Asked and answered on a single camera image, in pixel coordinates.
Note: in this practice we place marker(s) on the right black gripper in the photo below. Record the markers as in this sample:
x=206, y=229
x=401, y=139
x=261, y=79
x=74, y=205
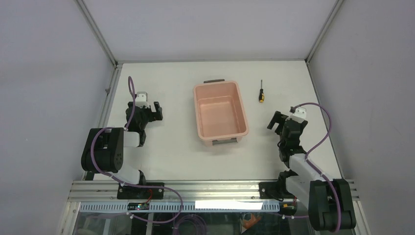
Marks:
x=278, y=118

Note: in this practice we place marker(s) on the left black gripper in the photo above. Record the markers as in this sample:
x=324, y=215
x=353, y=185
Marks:
x=155, y=116

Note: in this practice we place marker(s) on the yellow black screwdriver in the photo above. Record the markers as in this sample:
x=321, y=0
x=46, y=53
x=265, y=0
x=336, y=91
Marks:
x=261, y=93

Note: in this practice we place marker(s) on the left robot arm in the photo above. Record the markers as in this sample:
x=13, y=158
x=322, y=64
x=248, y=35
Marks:
x=104, y=149

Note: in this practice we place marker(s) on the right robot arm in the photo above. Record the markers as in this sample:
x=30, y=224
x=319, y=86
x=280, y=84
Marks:
x=328, y=200

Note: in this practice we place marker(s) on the pink plastic bin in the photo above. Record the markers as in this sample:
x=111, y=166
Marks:
x=219, y=111

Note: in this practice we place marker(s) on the orange object under table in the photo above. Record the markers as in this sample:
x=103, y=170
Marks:
x=250, y=219

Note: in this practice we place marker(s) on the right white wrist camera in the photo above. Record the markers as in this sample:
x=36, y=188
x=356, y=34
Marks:
x=298, y=114

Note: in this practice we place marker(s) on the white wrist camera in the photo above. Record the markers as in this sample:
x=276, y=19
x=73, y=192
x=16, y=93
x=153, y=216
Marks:
x=141, y=100
x=298, y=114

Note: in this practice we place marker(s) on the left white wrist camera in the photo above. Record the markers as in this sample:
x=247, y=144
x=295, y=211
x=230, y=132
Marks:
x=141, y=100

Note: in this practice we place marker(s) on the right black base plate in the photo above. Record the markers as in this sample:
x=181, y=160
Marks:
x=274, y=190

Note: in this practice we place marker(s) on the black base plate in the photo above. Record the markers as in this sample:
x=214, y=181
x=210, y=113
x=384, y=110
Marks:
x=274, y=190
x=134, y=193

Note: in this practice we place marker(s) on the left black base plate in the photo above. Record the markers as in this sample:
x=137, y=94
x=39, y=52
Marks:
x=134, y=193

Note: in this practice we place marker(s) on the aluminium mounting rail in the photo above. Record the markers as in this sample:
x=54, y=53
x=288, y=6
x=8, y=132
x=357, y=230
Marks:
x=106, y=190

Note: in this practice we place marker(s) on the white slotted cable duct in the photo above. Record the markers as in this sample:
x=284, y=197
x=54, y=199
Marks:
x=197, y=206

